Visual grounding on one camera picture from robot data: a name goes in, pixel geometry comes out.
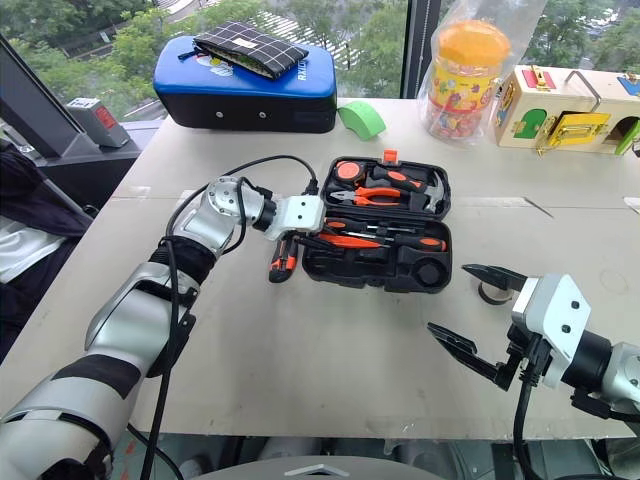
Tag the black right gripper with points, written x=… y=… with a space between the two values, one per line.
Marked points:
x=517 y=360

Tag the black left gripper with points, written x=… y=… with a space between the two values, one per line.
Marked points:
x=306 y=240

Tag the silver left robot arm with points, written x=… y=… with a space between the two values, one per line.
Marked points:
x=115 y=320

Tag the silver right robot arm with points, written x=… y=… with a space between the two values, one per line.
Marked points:
x=622 y=372

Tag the black plastic tool case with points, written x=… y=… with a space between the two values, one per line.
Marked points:
x=395 y=272

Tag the blue black padded case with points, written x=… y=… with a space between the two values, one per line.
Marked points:
x=240 y=97

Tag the black tape roll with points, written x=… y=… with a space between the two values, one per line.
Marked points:
x=492 y=296

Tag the orange utility knife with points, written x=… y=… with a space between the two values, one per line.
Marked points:
x=350 y=241

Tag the thin black precision screwdriver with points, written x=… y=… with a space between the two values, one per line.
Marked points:
x=362 y=226

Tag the orange black tape measure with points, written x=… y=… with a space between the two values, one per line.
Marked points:
x=348 y=171

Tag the black orange screwdriver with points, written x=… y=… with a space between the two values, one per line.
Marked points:
x=425 y=244

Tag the black orange claw hammer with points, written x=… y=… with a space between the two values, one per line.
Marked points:
x=397 y=177

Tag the green foam block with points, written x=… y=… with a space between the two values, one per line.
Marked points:
x=362 y=120

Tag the clear plastic bag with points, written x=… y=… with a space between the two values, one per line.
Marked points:
x=452 y=125

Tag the white paper scrap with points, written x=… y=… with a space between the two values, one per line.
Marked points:
x=633 y=205

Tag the black white checked pouch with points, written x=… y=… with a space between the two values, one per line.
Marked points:
x=250 y=47

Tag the wooden latch lock box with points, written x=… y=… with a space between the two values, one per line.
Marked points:
x=535 y=100

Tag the yellow lid candy jar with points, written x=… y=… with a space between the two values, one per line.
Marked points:
x=465 y=85

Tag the grey robot torso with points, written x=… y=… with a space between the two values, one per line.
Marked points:
x=320 y=470

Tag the grey box red label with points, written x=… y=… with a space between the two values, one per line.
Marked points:
x=100 y=122

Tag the person in dark clothes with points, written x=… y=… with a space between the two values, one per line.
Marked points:
x=30 y=220

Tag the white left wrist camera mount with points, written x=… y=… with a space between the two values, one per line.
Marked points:
x=300 y=214

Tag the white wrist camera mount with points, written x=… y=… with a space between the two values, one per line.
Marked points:
x=555 y=315
x=300 y=214

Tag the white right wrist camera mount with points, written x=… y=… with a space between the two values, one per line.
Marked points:
x=555 y=315

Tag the black window frame post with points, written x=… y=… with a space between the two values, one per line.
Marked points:
x=421 y=50

